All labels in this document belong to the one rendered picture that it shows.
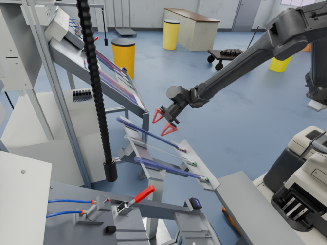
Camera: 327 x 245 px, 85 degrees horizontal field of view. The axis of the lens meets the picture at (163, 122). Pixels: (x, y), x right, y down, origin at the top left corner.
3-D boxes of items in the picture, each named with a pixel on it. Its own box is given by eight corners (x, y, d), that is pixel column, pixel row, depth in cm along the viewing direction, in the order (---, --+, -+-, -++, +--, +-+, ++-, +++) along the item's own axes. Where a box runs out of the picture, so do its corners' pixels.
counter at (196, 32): (180, 32, 698) (183, 8, 649) (213, 50, 534) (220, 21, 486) (162, 32, 672) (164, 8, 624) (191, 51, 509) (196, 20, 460)
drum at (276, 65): (263, 66, 456) (275, 39, 416) (274, 65, 470) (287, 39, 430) (277, 73, 426) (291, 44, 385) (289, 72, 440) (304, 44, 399)
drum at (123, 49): (133, 72, 365) (132, 38, 324) (138, 80, 335) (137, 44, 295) (112, 73, 351) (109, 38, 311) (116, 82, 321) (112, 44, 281)
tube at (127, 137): (193, 163, 99) (194, 162, 99) (195, 165, 98) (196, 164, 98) (123, 136, 63) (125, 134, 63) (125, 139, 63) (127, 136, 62)
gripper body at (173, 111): (169, 120, 77) (180, 107, 75) (159, 108, 83) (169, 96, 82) (177, 125, 81) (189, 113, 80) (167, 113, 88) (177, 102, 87)
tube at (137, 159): (205, 179, 92) (207, 177, 91) (207, 181, 91) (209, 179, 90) (134, 158, 56) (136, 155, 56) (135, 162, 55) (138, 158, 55)
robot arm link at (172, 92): (204, 106, 75) (202, 88, 78) (193, 96, 66) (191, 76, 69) (179, 113, 82) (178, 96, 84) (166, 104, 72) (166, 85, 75)
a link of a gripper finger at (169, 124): (158, 136, 77) (173, 120, 75) (152, 126, 82) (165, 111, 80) (168, 141, 82) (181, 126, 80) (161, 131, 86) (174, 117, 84)
